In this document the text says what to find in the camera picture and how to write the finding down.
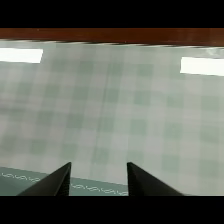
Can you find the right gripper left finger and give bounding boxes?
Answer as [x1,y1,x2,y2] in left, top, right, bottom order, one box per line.
[17,161,73,197]

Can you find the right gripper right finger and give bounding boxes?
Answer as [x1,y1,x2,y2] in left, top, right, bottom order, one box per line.
[126,161,185,197]

